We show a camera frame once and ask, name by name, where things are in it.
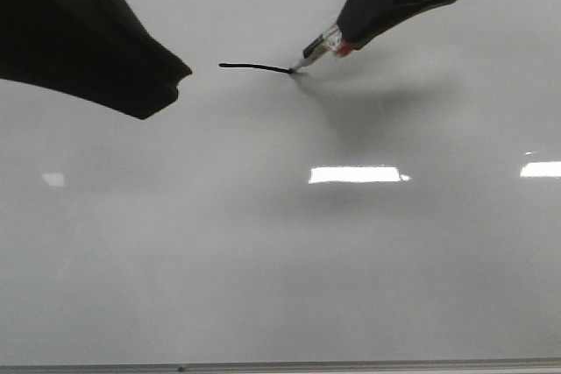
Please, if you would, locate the grey aluminium whiteboard frame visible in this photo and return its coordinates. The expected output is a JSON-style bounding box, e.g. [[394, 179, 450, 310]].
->
[[1, 357, 560, 373]]

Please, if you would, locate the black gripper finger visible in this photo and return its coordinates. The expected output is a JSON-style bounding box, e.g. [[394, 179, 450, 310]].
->
[[1, 0, 192, 120], [336, 0, 461, 52]]

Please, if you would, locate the white glossy whiteboard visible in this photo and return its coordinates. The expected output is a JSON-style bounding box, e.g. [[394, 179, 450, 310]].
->
[[1, 0, 560, 365]]

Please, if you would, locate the black whiteboard marker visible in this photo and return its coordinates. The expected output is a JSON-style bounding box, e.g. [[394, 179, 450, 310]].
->
[[289, 24, 354, 73]]

